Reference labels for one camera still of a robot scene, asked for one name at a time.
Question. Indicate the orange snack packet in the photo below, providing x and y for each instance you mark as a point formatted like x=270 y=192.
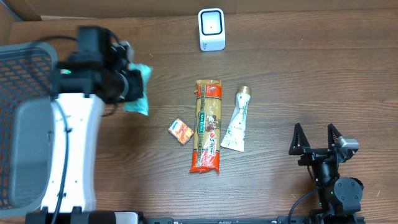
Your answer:
x=181 y=131

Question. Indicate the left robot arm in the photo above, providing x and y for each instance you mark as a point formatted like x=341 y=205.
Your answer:
x=95 y=75

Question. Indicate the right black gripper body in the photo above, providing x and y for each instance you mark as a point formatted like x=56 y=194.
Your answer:
x=312 y=157

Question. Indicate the spaghetti pasta packet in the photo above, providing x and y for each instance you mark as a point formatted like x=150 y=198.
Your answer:
x=207 y=132

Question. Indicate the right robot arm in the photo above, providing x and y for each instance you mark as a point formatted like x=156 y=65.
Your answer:
x=339 y=197

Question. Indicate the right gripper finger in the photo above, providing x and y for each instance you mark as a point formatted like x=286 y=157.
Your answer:
x=299 y=144
x=333 y=136

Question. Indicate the teal snack packet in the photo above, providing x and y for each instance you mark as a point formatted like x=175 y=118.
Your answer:
x=140 y=103

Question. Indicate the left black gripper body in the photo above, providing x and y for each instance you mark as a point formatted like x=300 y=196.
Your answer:
x=134 y=86

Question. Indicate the grey plastic mesh basket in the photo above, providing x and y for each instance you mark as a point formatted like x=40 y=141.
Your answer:
x=26 y=126

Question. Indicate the white tube with gold cap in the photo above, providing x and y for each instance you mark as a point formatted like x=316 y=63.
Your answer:
x=235 y=133

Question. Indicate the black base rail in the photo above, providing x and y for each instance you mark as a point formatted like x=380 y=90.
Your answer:
x=278 y=220

